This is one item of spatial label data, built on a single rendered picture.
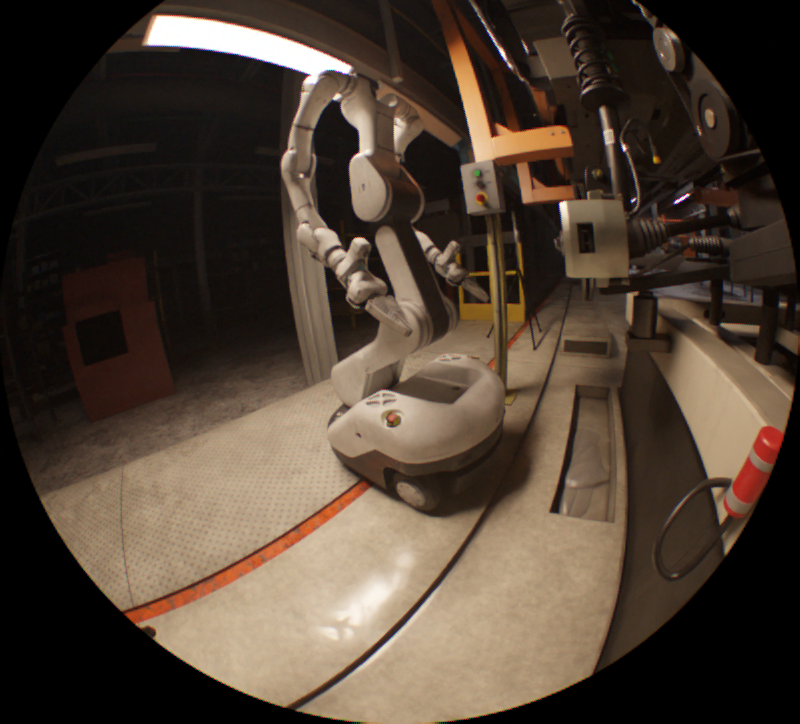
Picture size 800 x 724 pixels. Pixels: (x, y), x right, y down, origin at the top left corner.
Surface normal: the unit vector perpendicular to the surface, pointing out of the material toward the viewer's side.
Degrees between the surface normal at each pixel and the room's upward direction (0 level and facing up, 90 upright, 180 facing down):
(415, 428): 47
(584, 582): 0
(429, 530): 0
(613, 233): 87
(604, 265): 108
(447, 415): 34
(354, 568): 0
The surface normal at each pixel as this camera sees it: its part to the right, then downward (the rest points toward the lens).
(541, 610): -0.11, -0.97
